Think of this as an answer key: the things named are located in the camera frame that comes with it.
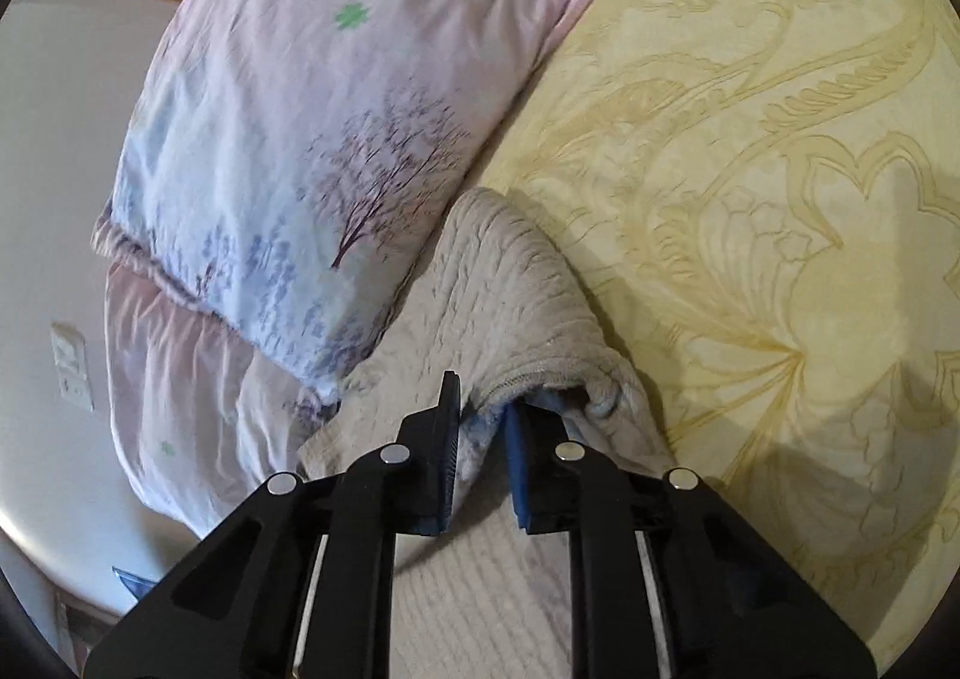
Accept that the beige cable-knit sweater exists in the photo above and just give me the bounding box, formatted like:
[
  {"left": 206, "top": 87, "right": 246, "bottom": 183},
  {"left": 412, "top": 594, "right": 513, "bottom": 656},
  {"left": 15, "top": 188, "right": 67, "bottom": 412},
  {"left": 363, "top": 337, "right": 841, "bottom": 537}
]
[{"left": 299, "top": 188, "right": 674, "bottom": 677}]

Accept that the yellow patterned bedspread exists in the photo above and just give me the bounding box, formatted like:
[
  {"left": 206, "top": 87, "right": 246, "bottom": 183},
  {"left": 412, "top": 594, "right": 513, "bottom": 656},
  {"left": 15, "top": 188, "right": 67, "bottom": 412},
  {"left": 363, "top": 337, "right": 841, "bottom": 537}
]
[{"left": 482, "top": 0, "right": 958, "bottom": 669}]

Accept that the right floral pillow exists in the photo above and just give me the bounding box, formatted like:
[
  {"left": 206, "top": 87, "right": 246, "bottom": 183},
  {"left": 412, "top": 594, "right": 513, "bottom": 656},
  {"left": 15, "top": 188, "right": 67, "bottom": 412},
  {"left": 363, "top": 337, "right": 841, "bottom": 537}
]
[{"left": 93, "top": 0, "right": 594, "bottom": 534}]

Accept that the wall power outlet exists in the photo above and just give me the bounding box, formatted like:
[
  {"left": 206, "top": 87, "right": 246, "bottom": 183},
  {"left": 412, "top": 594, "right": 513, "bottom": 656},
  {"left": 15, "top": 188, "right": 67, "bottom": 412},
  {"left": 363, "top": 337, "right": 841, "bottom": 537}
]
[{"left": 50, "top": 323, "right": 94, "bottom": 412}]

